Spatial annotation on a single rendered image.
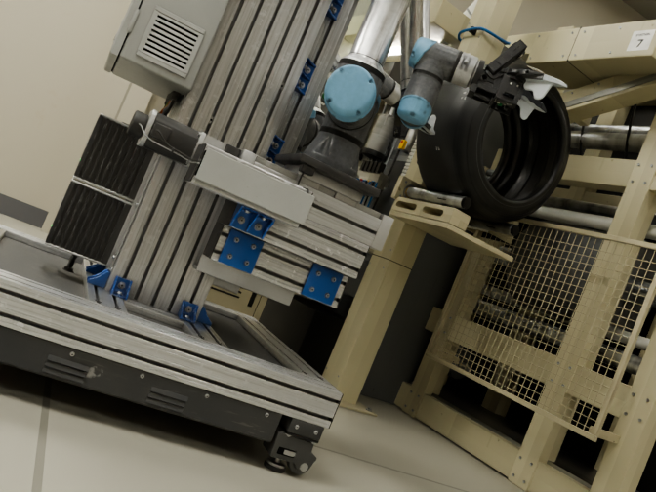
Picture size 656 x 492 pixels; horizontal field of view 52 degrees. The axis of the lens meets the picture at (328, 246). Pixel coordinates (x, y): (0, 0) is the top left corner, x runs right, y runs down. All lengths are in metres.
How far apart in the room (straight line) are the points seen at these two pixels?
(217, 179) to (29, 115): 3.49
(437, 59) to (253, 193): 0.53
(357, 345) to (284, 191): 1.39
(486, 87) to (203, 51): 0.69
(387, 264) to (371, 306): 0.18
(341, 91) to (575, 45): 1.61
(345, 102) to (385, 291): 1.37
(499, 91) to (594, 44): 1.36
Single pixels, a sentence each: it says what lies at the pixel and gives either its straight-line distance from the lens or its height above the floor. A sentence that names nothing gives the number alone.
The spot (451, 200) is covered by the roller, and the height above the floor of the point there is 0.89.
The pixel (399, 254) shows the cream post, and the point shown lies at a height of 0.66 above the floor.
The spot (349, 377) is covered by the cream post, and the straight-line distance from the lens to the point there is 2.83.
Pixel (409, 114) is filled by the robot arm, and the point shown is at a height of 0.89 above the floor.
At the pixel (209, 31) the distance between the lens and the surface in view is 1.76.
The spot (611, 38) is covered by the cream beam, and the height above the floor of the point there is 1.72.
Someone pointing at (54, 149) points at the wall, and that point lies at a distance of 4.87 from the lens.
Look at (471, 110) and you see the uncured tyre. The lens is 2.49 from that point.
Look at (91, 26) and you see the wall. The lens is 4.95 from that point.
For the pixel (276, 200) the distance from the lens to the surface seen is 1.50.
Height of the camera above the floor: 0.49
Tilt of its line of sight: 2 degrees up
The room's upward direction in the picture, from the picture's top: 23 degrees clockwise
